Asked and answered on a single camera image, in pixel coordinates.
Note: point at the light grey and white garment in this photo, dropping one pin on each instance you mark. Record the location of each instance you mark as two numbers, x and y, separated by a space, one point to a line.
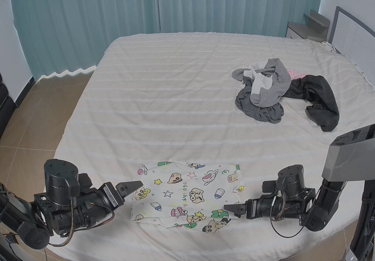
272 92

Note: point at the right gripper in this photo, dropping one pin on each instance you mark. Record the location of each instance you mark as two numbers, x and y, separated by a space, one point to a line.
262 208

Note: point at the pink garment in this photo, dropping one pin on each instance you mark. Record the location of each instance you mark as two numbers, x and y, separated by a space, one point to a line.
296 73

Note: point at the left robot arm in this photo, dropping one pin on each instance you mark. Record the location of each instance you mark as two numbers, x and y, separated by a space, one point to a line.
60 180

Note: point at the white printed pyjama top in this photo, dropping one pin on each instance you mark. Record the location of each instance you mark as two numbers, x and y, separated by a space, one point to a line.
181 195

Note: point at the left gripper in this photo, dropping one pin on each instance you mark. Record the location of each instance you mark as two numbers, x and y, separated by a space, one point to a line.
93 207

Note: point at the bed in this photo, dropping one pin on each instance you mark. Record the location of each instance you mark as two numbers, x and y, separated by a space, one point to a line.
175 107

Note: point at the grey bedside table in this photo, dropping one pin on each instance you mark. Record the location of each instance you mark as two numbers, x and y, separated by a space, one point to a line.
306 28

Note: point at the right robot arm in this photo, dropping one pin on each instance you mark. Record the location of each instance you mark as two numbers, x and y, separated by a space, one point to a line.
345 160

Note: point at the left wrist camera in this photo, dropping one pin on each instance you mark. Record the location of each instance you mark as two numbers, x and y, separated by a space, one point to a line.
85 183

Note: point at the dark grey garment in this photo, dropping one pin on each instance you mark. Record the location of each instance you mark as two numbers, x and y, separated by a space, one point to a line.
263 113

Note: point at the black garment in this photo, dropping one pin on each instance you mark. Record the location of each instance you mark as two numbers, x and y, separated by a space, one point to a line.
322 101

